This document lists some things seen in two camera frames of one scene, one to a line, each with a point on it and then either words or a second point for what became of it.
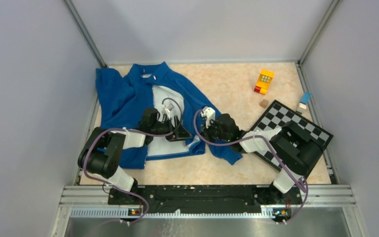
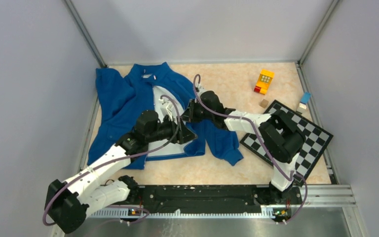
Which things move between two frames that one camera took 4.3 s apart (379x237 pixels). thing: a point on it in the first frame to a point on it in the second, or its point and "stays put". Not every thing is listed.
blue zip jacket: [152, 99] stays put
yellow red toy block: [264, 81] stays put
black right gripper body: [213, 132] to [198, 112]
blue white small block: [304, 99] stays put
